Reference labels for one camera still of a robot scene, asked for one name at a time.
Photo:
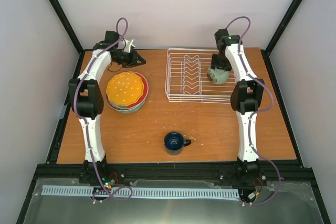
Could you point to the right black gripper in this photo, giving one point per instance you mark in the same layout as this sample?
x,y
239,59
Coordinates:
x,y
227,66

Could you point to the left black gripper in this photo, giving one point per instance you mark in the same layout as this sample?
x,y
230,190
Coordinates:
x,y
134,56

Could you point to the green floral small bowl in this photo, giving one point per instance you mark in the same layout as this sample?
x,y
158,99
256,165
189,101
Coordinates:
x,y
217,76

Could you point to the yellow polka dot plate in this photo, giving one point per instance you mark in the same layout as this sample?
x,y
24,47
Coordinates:
x,y
124,89

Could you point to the dark blue mug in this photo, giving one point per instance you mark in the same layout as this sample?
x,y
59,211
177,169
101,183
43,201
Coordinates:
x,y
174,142

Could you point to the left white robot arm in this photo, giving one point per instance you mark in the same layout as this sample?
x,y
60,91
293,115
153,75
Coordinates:
x,y
87,101

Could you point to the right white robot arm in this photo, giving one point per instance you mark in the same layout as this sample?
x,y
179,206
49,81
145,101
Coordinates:
x,y
247,94

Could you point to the red floral plate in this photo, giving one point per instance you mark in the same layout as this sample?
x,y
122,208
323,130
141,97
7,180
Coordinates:
x,y
145,87

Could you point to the striped large bowl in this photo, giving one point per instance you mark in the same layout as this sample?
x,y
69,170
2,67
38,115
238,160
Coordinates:
x,y
132,108

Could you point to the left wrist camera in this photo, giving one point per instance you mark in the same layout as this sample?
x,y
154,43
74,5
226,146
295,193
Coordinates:
x,y
128,45

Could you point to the white wire dish rack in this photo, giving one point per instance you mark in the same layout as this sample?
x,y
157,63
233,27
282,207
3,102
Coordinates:
x,y
187,81

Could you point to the left black frame post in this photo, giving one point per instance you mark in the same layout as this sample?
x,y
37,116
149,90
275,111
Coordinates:
x,y
66,24

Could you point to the black frame post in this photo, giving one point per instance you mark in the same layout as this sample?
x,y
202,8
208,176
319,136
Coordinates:
x,y
289,14
66,24

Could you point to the right black frame post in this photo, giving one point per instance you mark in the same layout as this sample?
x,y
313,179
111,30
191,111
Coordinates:
x,y
289,14

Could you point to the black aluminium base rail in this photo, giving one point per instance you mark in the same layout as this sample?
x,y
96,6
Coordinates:
x,y
222,173

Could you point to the light blue cable duct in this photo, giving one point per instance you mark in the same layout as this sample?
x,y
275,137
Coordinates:
x,y
142,193

